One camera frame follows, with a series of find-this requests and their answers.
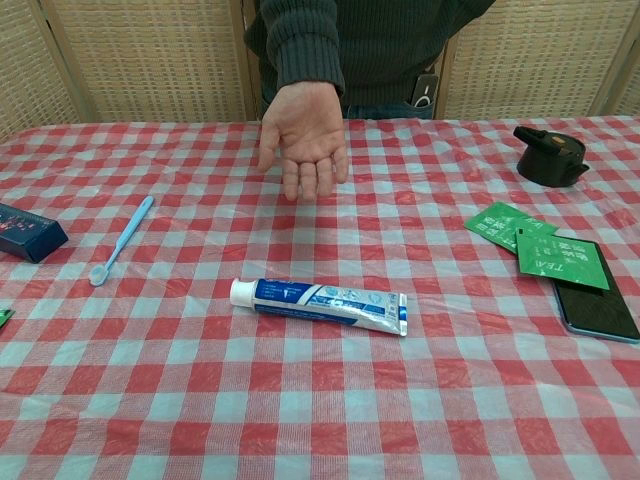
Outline person's open bare hand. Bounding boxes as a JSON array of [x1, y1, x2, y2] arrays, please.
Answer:
[[257, 80, 350, 203]]

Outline dark knit sweater forearm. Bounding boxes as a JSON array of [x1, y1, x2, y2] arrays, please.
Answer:
[[264, 0, 346, 99]]

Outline blue and white toothpaste tube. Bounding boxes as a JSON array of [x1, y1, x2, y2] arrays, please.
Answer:
[[229, 278, 409, 338]]

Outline person's dark sweater torso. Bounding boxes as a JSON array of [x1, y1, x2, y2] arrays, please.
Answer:
[[243, 0, 497, 121]]

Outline black device in pocket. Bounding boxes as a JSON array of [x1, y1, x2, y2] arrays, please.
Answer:
[[411, 73, 440, 110]]

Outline woven rattan folding screen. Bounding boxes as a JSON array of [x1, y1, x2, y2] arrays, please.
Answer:
[[0, 0, 640, 144]]

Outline red white checkered tablecloth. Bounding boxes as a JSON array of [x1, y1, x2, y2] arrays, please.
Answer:
[[0, 115, 640, 480]]

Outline light blue toothbrush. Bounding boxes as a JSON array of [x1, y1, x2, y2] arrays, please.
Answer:
[[88, 195, 156, 288]]

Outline green tea sachet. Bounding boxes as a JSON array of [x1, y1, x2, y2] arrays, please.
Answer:
[[463, 201, 560, 256], [515, 226, 612, 291]]

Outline black teapot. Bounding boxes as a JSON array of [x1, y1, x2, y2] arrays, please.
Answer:
[[513, 125, 590, 189]]

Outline dark blue cardboard box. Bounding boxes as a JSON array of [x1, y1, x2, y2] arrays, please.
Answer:
[[0, 202, 70, 265]]

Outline black smartphone with blue edge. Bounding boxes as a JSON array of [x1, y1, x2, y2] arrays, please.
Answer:
[[551, 240, 640, 345]]

